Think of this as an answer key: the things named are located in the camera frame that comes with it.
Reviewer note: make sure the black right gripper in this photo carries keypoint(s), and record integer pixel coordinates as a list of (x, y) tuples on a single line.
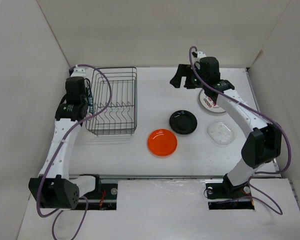
[(182, 71)]

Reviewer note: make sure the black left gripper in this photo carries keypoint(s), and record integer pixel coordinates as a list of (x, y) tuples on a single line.
[(86, 97)]

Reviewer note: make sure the green rimmed white plate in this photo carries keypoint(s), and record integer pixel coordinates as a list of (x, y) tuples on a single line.
[(91, 109)]

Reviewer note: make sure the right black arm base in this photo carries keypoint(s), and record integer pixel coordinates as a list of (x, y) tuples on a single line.
[(221, 199)]

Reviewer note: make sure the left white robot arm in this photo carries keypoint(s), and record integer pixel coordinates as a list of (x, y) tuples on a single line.
[(53, 188)]

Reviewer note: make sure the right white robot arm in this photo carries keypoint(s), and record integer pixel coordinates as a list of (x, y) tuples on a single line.
[(263, 136)]

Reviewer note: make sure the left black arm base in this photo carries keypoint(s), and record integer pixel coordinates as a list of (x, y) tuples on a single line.
[(103, 199)]

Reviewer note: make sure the clear plastic dish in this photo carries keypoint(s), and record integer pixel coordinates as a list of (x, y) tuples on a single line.
[(221, 133)]

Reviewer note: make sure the white plate red characters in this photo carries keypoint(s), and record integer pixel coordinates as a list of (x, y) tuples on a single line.
[(209, 105)]

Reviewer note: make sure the black small plate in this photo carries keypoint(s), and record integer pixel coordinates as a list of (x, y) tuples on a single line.
[(183, 122)]

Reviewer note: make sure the orange plate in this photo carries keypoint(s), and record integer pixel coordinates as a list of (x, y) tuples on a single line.
[(162, 143)]

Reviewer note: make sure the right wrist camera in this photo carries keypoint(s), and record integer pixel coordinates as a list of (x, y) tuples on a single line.
[(197, 55)]

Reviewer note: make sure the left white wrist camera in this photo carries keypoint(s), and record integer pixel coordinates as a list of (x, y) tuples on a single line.
[(78, 71)]

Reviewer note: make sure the grey wire dish rack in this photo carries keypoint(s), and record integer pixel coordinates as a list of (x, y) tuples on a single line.
[(114, 92)]

